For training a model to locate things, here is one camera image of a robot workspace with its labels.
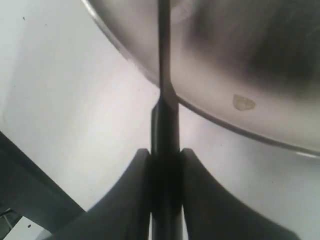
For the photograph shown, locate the small yellowish food piece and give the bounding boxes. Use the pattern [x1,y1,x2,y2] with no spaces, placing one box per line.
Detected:
[232,94,256,111]

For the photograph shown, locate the round stainless steel plate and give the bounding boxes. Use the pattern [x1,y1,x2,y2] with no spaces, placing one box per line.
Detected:
[81,0,320,159]

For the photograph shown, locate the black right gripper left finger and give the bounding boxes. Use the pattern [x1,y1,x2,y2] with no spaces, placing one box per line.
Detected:
[50,148,151,240]

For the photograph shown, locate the black kitchen knife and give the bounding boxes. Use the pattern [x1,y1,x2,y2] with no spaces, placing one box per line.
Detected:
[151,0,182,240]

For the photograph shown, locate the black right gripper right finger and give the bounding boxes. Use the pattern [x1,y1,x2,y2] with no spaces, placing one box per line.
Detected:
[180,148,299,240]

